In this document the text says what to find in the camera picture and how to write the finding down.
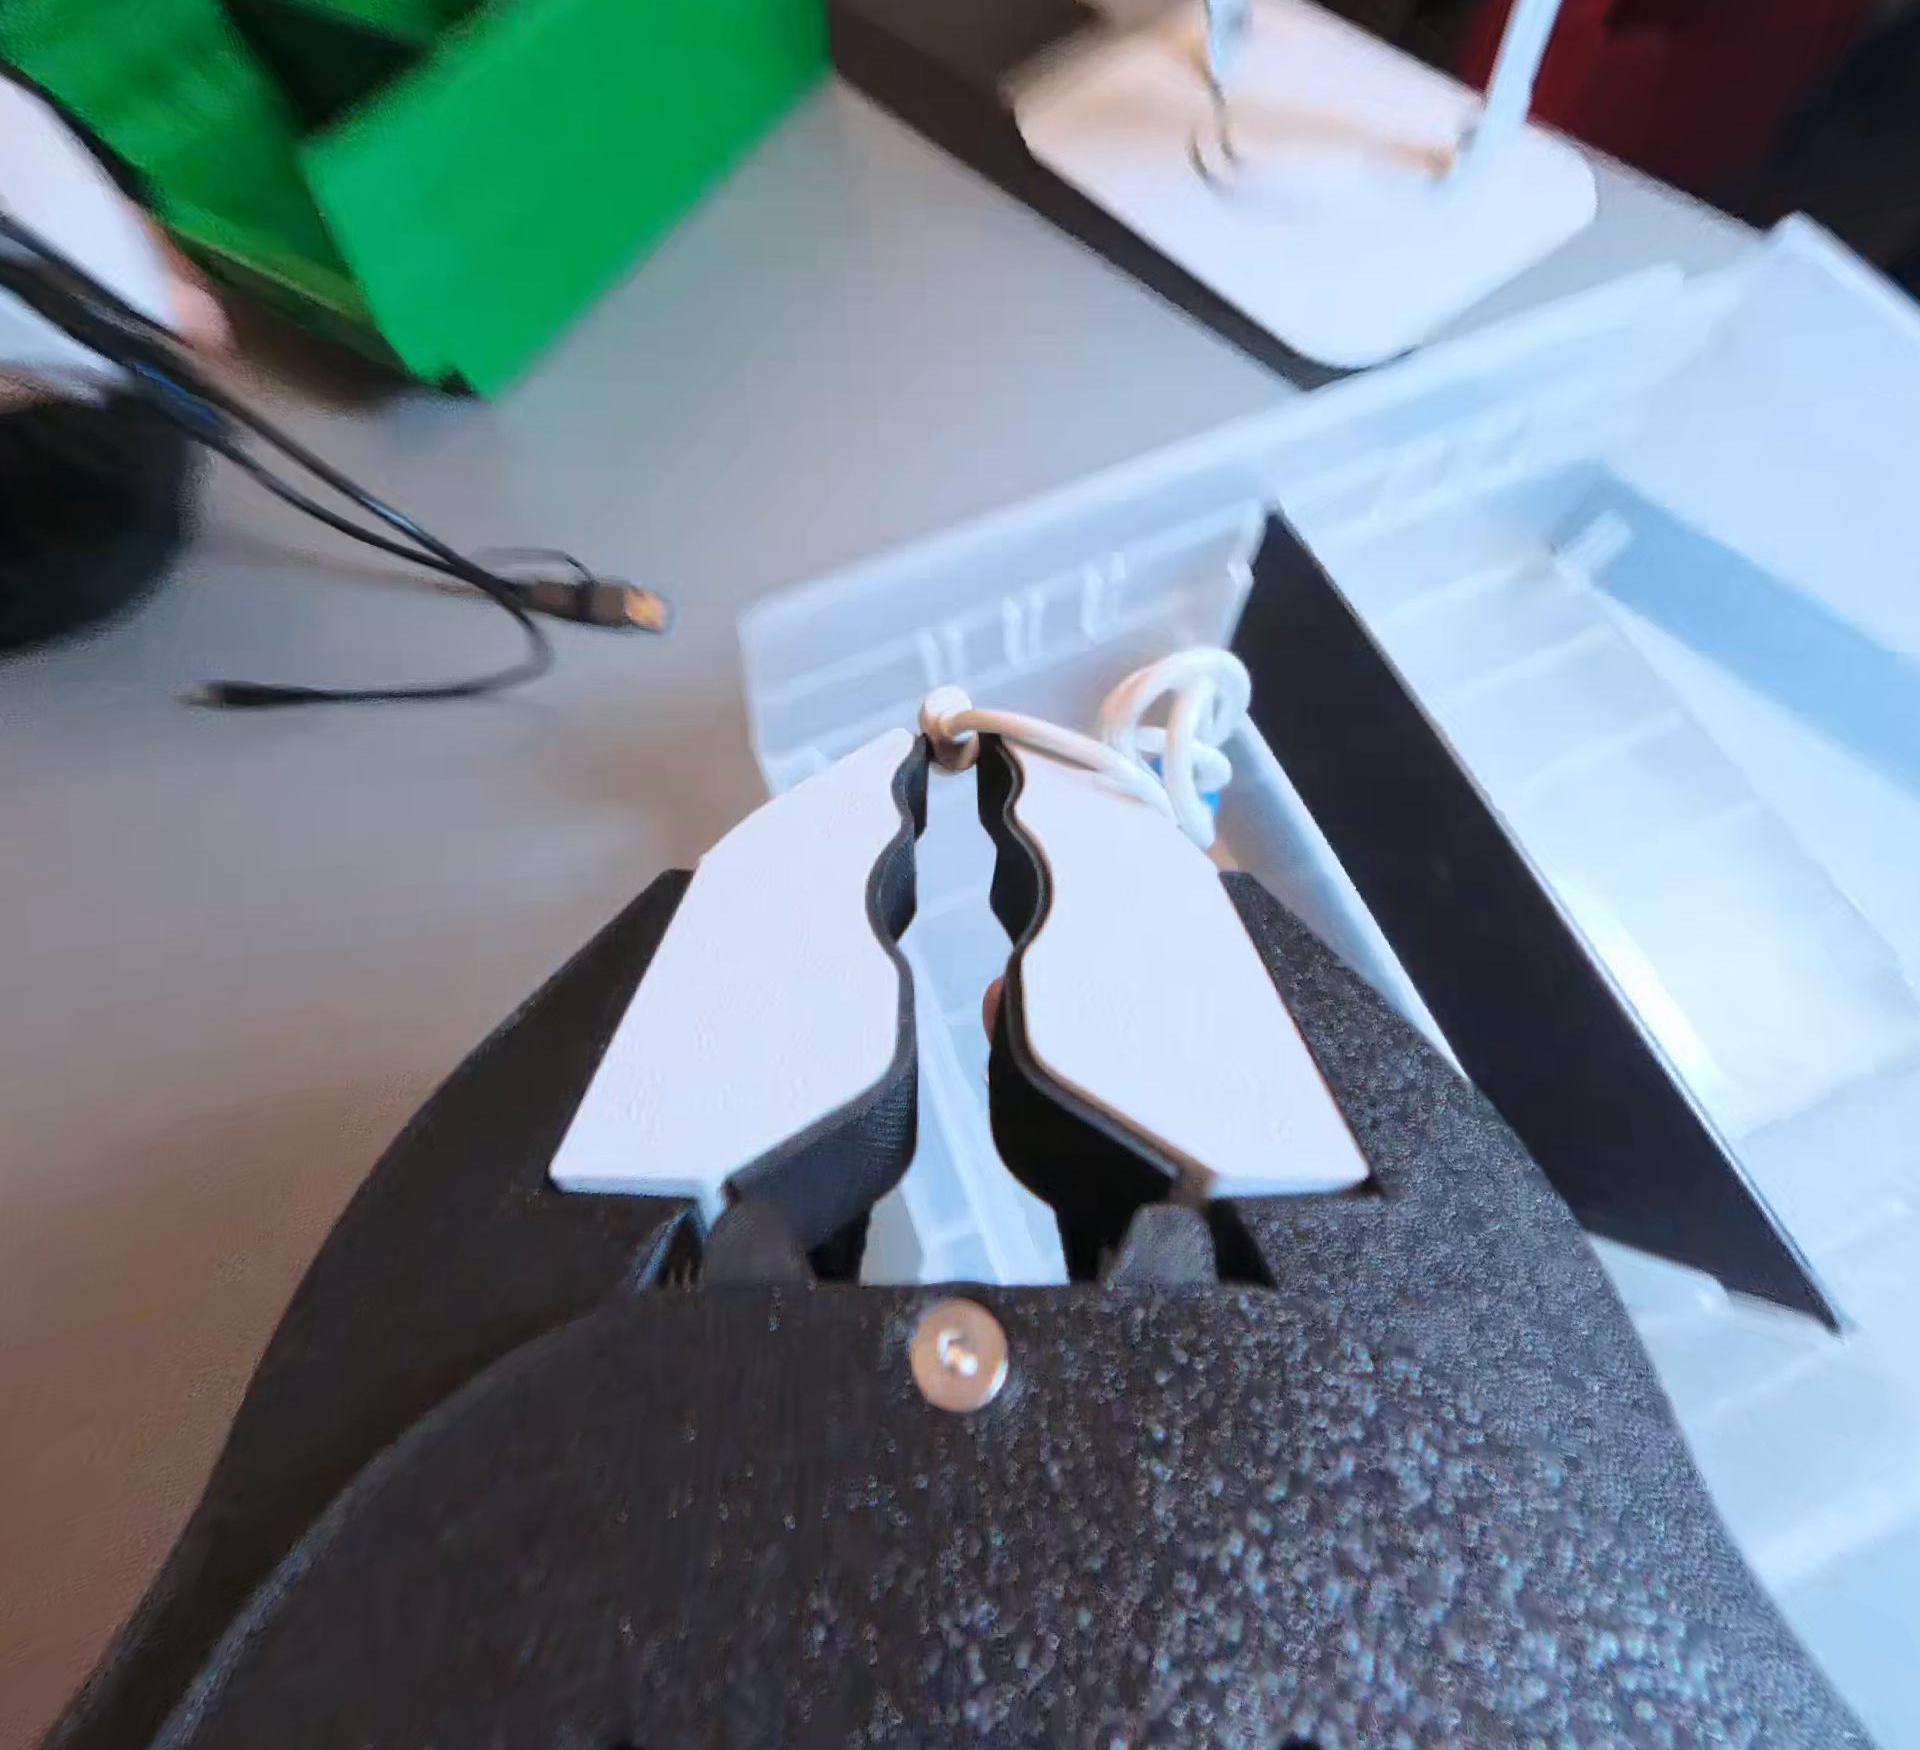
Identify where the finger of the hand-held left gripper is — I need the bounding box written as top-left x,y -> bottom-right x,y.
0,78 -> 190,350

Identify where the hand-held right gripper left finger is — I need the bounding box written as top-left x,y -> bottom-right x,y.
550,726 -> 924,1200

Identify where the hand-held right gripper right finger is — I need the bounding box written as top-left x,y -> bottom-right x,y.
973,735 -> 1378,1203

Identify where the white usb cable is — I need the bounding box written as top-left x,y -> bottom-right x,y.
919,647 -> 1255,851

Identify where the black usb cable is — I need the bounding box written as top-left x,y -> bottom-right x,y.
0,205 -> 672,714

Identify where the green plastic bin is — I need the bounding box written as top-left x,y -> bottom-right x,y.
0,0 -> 832,397

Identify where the clear plastic bin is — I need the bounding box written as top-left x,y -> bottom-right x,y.
737,210 -> 1920,1750

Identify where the black textured pad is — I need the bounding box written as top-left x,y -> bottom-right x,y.
0,384 -> 202,654

